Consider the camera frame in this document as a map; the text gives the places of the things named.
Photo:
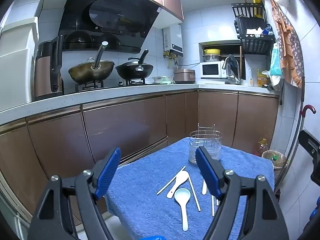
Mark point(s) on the black gas stove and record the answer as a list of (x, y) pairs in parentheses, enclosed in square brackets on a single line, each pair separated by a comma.
[(110, 84)]

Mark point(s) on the yellow cooking oil bottle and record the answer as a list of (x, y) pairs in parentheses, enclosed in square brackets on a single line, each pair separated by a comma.
[(262, 78)]

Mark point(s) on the white microwave oven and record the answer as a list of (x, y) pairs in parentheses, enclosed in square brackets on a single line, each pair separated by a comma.
[(211, 70)]

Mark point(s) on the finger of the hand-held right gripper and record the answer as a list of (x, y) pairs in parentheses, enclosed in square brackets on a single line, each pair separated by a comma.
[(311, 143)]

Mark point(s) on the black dish rack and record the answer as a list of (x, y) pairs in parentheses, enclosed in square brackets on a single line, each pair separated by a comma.
[(255, 45)]

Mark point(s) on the black wok with lid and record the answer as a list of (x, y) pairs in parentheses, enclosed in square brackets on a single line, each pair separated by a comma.
[(133, 71)]

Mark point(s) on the white cloth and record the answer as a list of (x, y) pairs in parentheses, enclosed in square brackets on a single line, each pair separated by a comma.
[(253, 31)]

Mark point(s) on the brass wok with lid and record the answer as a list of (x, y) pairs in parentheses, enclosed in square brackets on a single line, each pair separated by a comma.
[(90, 72)]

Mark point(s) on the wicker basket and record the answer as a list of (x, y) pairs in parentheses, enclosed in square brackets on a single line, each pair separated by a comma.
[(280, 161)]

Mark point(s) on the person's right forearm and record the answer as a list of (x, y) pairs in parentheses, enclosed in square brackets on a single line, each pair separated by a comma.
[(315, 208)]

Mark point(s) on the thin wooden stick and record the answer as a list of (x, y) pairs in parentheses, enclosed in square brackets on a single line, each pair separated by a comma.
[(242, 0)]

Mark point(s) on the metal tray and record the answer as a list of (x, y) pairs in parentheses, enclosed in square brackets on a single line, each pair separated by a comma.
[(162, 79)]

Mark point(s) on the white water heater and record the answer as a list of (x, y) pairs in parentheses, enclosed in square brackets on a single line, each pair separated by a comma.
[(173, 37)]

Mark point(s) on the crumpled white plastic bag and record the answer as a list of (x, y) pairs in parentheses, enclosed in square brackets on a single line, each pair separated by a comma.
[(275, 82)]

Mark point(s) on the brown base cabinets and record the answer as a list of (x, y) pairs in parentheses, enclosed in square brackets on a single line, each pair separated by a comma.
[(125, 127)]

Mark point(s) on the white kitchen countertop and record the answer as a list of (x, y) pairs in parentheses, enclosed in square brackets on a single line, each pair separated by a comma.
[(100, 93)]

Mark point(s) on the teal plastic bag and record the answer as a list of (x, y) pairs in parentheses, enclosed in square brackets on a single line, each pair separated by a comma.
[(275, 62)]

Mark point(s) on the black range hood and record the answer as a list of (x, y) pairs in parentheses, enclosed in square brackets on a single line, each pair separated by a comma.
[(112, 12)]

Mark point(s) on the large amber oil bottle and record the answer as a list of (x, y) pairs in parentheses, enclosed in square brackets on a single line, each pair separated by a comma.
[(263, 148)]

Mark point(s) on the orange floral apron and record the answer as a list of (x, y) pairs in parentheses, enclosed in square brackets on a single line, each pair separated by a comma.
[(287, 42)]

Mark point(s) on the metal kitchen faucet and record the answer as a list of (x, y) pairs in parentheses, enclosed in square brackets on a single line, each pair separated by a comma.
[(237, 75)]

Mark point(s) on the glass bowl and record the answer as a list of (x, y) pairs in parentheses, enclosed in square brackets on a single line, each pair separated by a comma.
[(211, 58)]

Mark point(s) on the pale blue soup spoon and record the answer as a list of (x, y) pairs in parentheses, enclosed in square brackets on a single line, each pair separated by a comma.
[(182, 197)]

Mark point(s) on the white refrigerator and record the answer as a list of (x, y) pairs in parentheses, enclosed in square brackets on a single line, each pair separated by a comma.
[(17, 62)]

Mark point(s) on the blue towel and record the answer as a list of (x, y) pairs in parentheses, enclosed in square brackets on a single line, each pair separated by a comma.
[(150, 200)]

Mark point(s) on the brown tall kitchen appliance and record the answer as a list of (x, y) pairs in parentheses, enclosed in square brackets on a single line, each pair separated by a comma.
[(43, 75)]

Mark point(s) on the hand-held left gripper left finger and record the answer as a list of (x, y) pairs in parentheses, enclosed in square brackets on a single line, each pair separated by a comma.
[(107, 173)]

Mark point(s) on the yellow bowl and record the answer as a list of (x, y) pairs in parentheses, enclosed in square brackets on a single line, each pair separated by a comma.
[(212, 52)]

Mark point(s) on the small white bottle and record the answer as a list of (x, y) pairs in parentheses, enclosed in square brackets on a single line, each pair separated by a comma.
[(250, 82)]

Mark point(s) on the small white spoon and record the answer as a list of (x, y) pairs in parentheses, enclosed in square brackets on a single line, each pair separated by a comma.
[(204, 187)]

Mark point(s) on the white rice spoon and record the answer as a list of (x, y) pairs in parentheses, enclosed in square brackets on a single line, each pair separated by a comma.
[(180, 178)]

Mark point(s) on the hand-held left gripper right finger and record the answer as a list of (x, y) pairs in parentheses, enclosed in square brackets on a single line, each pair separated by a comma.
[(208, 175)]

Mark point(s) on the brown rice cooker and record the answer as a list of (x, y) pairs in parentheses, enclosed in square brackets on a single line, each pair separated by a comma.
[(184, 76)]

